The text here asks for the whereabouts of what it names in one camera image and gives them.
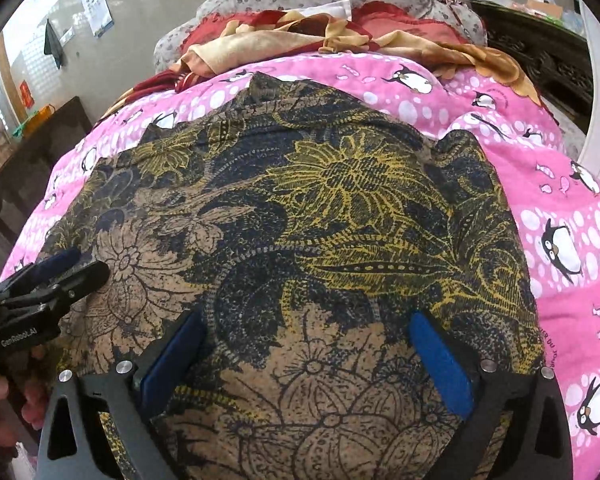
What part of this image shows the white folded cloth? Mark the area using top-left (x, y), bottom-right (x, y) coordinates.
top-left (300, 2), bottom-right (353, 22)

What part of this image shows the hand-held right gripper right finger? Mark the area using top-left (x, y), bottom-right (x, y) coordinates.
top-left (409, 310), bottom-right (574, 480)

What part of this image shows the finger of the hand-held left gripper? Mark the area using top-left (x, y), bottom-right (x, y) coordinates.
top-left (0, 249), bottom-right (83, 295)
top-left (0, 260), bottom-right (112, 312)

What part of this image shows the dark floral patterned garment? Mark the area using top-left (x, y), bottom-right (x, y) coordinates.
top-left (35, 72), bottom-right (547, 480)

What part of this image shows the person's left hand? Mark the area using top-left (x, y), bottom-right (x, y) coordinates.
top-left (0, 347), bottom-right (51, 461)

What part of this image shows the white wall poster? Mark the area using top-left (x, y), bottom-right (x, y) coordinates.
top-left (77, 0), bottom-right (116, 38)

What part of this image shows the dark hanging cloth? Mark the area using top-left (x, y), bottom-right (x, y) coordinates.
top-left (44, 19), bottom-right (64, 70)

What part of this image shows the dark wooden table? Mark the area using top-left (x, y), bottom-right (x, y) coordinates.
top-left (0, 96), bottom-right (93, 233)

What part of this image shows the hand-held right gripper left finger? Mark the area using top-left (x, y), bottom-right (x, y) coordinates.
top-left (36, 310), bottom-right (208, 480)

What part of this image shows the red and gold cloth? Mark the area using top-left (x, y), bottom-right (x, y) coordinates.
top-left (130, 0), bottom-right (546, 111)

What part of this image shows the pink penguin print blanket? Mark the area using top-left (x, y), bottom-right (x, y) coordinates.
top-left (0, 52), bottom-right (600, 480)

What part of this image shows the dark carved wooden cabinet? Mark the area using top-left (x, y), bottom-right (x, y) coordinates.
top-left (467, 0), bottom-right (596, 133)

